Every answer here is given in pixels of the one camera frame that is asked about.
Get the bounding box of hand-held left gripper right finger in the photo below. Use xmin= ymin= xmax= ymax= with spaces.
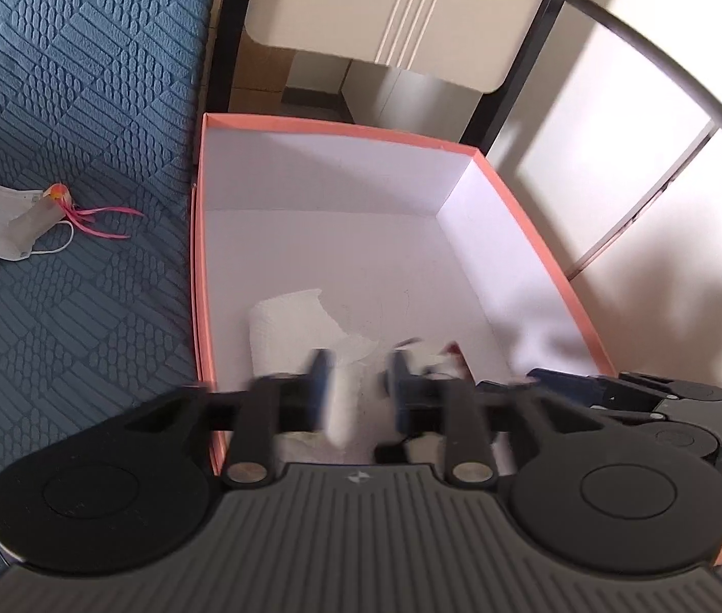
xmin=387 ymin=350 xmax=598 ymax=490

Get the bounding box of black curved rail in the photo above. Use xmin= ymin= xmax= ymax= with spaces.
xmin=568 ymin=0 xmax=722 ymax=170

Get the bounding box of white paper towel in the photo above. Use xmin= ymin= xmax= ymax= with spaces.
xmin=247 ymin=287 xmax=378 ymax=390

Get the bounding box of pink shoe box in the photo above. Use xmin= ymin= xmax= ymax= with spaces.
xmin=190 ymin=111 xmax=617 ymax=477

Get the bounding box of blue quilted sofa cover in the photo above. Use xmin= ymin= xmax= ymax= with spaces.
xmin=0 ymin=0 xmax=222 ymax=582

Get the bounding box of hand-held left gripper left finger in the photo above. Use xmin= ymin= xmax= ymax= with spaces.
xmin=122 ymin=350 xmax=340 ymax=487

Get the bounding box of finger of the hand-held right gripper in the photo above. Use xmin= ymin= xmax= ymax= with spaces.
xmin=619 ymin=370 xmax=722 ymax=402
xmin=527 ymin=367 xmax=662 ymax=423

